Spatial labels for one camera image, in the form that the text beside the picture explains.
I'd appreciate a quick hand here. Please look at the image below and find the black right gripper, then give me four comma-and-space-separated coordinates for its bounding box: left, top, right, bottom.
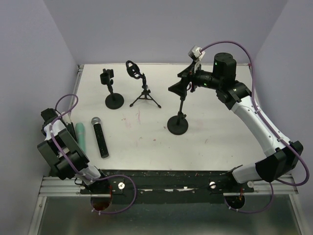
168, 61, 222, 98

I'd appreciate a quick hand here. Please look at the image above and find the black tripod mic stand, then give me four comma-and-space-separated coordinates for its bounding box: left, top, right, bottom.
125, 60, 161, 108

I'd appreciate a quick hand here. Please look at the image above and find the black round-base clip stand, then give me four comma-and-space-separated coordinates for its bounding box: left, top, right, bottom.
100, 69, 124, 110

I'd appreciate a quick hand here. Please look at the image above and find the black microphone with silver grille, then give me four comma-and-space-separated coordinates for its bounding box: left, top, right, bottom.
91, 117, 109, 159

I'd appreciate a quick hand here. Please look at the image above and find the mint green microphone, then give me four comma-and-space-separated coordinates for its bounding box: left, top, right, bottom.
75, 122, 86, 152

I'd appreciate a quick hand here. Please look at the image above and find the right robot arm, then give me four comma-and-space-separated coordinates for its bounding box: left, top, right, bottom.
168, 50, 303, 192

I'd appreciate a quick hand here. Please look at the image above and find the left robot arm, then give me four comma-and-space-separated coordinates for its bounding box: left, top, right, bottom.
37, 108, 110, 194

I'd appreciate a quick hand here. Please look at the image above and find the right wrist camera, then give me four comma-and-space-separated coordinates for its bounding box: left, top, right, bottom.
188, 46, 205, 61

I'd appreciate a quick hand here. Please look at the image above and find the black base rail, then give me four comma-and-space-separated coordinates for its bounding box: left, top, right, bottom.
50, 167, 255, 205

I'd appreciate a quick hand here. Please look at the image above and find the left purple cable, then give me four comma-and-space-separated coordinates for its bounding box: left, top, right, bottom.
52, 94, 137, 216

